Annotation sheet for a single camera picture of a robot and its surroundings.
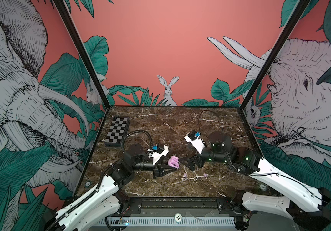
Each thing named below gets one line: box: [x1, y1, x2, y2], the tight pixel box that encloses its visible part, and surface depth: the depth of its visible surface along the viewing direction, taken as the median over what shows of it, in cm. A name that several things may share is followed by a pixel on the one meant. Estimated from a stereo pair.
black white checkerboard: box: [103, 116, 130, 147], surface depth 106 cm
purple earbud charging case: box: [167, 155, 180, 169], surface depth 63 cm
